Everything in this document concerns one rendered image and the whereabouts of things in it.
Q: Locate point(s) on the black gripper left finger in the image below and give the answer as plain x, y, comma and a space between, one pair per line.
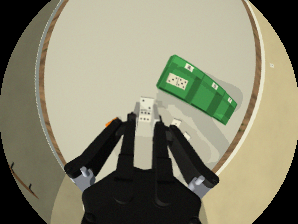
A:
83, 169

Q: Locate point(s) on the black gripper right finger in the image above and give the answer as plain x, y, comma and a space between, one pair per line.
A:
199, 178

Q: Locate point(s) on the white domino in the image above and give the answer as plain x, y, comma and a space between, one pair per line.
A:
175, 122
146, 104
176, 81

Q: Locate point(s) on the green rack of bins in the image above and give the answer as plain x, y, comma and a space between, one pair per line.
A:
208, 99

